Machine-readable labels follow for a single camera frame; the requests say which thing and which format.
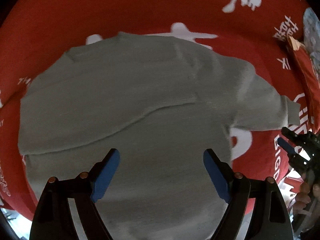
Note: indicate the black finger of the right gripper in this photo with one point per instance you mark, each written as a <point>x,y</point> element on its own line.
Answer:
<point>286,146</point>
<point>290,135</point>

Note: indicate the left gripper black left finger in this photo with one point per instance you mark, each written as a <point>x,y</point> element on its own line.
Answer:
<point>66,206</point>

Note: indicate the grey knit sweater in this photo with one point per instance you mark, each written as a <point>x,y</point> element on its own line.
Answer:
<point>161,102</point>

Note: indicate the person's right hand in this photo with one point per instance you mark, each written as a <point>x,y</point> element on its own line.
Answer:
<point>302,198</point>

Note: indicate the red patterned pillow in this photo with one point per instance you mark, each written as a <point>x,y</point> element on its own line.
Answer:
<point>304,70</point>

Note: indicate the red blanket with white lettering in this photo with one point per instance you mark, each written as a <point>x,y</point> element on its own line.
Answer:
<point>37,32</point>

